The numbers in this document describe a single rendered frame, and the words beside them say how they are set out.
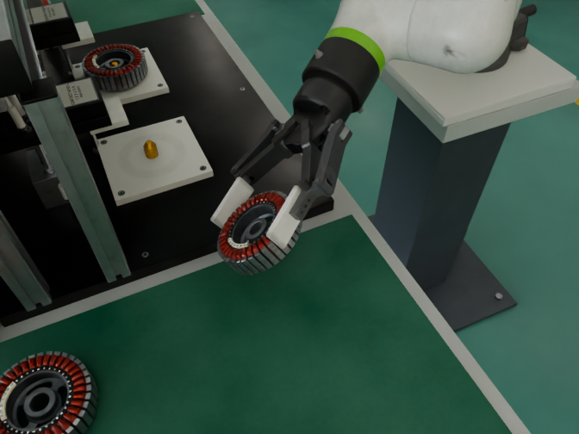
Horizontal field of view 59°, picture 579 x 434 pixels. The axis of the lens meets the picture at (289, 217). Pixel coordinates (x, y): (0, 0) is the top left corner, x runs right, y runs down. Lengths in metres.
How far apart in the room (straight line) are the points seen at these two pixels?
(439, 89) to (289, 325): 0.55
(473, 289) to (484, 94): 0.78
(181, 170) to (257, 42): 1.90
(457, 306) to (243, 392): 1.07
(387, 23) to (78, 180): 0.43
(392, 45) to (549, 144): 1.60
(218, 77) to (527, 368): 1.12
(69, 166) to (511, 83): 0.80
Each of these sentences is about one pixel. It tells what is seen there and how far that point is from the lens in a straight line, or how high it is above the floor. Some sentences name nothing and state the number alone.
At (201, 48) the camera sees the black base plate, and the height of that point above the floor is 0.77.
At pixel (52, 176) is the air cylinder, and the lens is 0.78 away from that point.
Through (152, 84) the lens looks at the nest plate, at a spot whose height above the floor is 0.78.
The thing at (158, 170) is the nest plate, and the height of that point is 0.78.
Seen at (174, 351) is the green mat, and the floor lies 0.75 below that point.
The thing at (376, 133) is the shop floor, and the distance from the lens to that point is 2.11.
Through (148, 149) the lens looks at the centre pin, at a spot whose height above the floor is 0.80.
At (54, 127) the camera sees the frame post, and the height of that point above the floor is 1.01.
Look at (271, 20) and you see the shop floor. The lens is 2.85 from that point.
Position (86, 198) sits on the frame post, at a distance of 0.60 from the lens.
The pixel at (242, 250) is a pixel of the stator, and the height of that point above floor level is 0.84.
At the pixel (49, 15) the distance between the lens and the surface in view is 0.96.
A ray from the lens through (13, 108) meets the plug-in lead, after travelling 0.73.
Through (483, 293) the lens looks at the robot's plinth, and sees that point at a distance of 1.66.
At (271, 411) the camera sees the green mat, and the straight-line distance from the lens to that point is 0.61.
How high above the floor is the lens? 1.32
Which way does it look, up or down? 49 degrees down
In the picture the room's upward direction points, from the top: straight up
